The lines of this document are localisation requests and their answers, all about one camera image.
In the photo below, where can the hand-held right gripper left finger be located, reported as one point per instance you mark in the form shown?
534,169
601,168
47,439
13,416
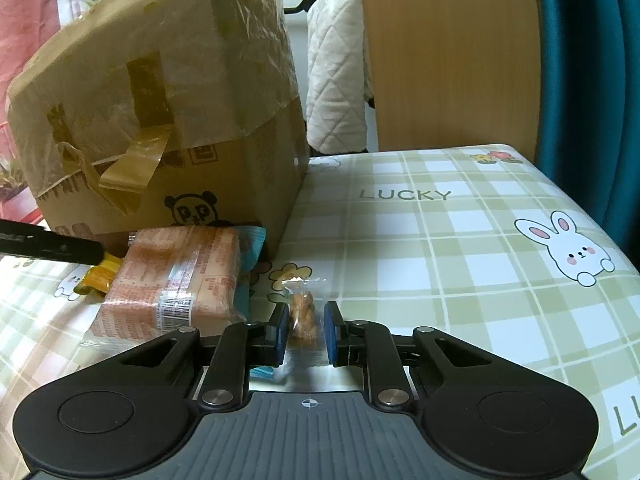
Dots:
283,335

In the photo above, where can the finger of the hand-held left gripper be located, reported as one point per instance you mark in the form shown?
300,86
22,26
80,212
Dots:
45,242

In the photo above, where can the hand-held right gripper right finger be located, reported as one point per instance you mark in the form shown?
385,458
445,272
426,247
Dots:
330,335

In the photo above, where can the small clear-wrapped brown snack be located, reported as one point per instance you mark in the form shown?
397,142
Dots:
303,317

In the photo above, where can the small orange-yellow wrapper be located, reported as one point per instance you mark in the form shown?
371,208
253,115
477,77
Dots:
97,276

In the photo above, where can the brown cardboard box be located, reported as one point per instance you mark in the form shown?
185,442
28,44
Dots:
165,85

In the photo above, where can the blue snack packet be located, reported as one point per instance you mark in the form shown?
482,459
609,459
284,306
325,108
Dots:
250,250

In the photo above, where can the green checked tablecloth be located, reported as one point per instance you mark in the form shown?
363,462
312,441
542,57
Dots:
425,260

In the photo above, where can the pink biscuit packet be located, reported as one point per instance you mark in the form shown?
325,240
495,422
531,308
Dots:
170,280

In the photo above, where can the red plant-print curtain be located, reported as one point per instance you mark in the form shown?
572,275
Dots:
30,15

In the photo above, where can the white quilted cloth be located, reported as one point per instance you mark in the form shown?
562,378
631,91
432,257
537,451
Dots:
337,70

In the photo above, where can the wooden chair back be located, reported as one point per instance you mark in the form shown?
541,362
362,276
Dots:
450,55

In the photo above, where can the teal curtain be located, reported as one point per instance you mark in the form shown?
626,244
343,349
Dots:
590,85

